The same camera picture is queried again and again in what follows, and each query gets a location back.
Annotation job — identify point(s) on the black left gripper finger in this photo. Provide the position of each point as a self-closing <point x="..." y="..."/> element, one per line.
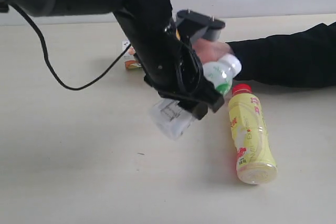
<point x="207" y="94"/>

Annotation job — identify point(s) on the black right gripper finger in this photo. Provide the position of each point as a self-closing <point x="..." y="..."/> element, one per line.
<point x="187" y="102"/>

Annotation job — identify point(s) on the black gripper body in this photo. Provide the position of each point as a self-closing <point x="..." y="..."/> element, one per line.
<point x="169" y="61"/>

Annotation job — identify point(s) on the white green labelled plastic bottle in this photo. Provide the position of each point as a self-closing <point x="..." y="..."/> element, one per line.
<point x="174" y="115"/>

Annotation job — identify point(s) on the small colourful drink carton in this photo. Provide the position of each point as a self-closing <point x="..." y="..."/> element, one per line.
<point x="130" y="61"/>

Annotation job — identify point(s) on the yellow nutri-express bottle red cap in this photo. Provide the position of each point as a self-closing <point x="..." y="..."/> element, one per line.
<point x="255" y="163"/>

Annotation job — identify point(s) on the black sleeved forearm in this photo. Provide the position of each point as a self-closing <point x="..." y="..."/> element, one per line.
<point x="302" y="60"/>

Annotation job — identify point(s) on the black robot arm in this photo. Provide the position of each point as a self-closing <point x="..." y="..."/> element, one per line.
<point x="44" y="8"/>

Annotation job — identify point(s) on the person's open right hand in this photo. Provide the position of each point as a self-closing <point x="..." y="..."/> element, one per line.
<point x="211" y="51"/>

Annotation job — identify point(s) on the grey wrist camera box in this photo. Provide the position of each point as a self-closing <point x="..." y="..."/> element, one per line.
<point x="194" y="25"/>

